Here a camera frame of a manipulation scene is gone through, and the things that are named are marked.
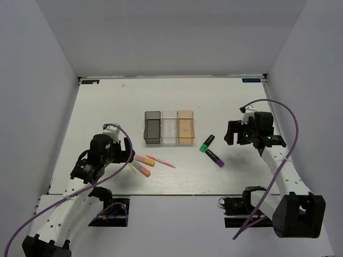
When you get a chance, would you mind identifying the orange marker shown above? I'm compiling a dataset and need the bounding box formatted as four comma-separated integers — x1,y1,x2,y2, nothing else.
131,161,151,177
134,155,155,167

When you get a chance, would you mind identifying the green cap black highlighter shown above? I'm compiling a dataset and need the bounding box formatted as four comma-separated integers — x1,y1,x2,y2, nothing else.
199,134,215,153

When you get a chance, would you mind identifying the purple cap black highlighter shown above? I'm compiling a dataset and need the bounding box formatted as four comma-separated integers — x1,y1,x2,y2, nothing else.
205,149,225,168

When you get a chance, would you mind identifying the pink thin pen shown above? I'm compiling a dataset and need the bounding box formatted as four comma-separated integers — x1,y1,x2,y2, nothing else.
146,155,176,169

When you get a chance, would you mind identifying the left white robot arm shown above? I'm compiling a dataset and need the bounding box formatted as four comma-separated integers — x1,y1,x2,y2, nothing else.
22,132,135,256

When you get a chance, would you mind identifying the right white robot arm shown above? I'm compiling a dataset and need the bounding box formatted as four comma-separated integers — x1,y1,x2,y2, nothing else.
220,111,326,238

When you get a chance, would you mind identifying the dark grey transparent container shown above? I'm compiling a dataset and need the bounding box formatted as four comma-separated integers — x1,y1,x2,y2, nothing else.
144,111,161,145

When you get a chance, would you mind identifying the orange transparent container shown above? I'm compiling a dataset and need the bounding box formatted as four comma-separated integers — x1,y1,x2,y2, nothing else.
177,110,195,145

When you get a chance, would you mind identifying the right blue table label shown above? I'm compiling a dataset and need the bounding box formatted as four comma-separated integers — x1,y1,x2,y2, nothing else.
242,78,261,83

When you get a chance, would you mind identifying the clear transparent container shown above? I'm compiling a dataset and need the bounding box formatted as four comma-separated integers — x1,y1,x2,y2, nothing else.
161,111,177,145

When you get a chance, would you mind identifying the left black table label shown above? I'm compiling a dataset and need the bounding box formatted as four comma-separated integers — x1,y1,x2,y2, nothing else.
81,80,100,85

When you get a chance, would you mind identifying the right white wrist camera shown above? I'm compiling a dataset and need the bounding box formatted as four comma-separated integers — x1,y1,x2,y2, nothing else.
240,105,256,125

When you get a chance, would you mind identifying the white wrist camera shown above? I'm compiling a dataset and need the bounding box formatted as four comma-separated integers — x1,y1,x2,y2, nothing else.
102,123,120,143
240,105,256,125

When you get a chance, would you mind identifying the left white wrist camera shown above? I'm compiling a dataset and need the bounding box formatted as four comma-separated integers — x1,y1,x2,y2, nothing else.
102,123,120,143

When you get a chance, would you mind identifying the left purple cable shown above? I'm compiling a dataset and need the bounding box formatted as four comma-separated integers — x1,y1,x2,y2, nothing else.
3,123,135,257

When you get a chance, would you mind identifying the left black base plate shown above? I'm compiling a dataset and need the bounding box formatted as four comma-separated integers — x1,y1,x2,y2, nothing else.
88,198,130,228

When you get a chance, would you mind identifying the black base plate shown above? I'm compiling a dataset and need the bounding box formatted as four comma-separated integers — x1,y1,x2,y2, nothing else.
218,196,272,228
88,198,130,228

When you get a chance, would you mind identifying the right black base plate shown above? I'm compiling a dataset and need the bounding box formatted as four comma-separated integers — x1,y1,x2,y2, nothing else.
218,196,272,228

